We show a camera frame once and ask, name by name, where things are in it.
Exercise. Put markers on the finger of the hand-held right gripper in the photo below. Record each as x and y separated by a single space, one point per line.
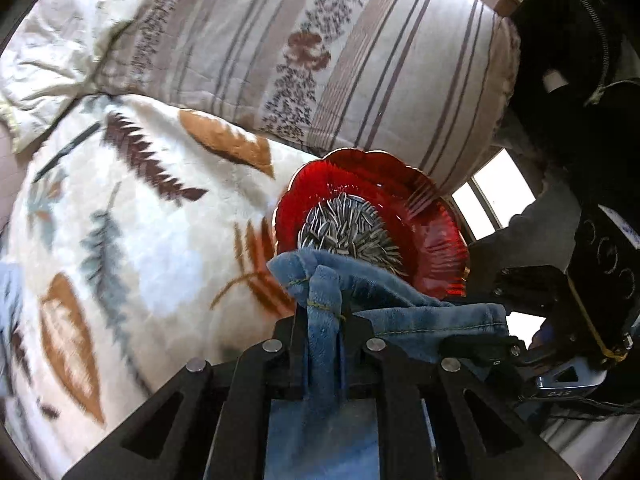
530 287
490 350

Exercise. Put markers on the blue denim pants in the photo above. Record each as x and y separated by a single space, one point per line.
325 300

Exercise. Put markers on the white pillow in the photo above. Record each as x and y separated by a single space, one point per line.
60 35

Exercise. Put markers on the person's right forearm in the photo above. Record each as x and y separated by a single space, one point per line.
545 225

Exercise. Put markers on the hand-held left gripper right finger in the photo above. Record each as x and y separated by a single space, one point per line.
365 355

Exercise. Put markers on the black zippered jacket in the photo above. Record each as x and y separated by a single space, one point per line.
565 35

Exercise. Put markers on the red glass bowl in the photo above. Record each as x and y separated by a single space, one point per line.
425 240

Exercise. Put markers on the striped floral cushion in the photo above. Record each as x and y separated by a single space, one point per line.
350 35

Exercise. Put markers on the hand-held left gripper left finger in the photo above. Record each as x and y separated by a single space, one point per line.
285 360

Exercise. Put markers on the pile of sunflower seeds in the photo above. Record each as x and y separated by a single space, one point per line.
340 230

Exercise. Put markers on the leaf print blanket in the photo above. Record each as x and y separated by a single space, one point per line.
150 210

